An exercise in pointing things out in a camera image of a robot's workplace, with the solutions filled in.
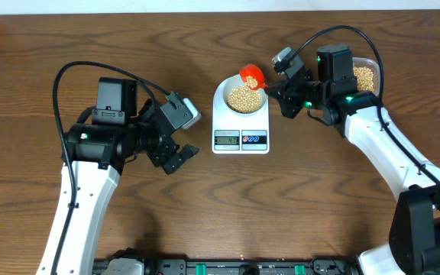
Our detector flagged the red plastic measuring scoop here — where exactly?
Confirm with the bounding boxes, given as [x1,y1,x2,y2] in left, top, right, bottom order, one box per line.
[239,64,267,90]

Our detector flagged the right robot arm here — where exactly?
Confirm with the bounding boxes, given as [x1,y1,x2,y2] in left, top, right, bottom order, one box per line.
[265,44,440,274]

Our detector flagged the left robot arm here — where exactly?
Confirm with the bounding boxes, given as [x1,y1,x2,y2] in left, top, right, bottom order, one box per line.
[37,77,201,274]

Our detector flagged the white digital kitchen scale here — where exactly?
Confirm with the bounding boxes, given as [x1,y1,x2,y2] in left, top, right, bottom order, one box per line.
[212,80,270,154]

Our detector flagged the soybeans in grey bowl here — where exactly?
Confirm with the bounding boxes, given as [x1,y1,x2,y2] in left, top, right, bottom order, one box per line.
[227,86,262,114]

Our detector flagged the grey round bowl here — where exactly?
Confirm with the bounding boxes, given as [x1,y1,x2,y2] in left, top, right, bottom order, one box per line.
[223,74,267,114]

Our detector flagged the pile of soybeans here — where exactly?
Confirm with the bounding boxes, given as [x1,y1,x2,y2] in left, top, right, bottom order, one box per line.
[353,66,374,92]

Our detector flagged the clear plastic container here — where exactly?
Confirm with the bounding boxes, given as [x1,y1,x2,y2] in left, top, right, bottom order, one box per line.
[352,57,380,95]

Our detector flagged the black left camera cable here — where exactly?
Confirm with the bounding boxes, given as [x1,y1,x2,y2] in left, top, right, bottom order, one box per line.
[50,60,172,275]

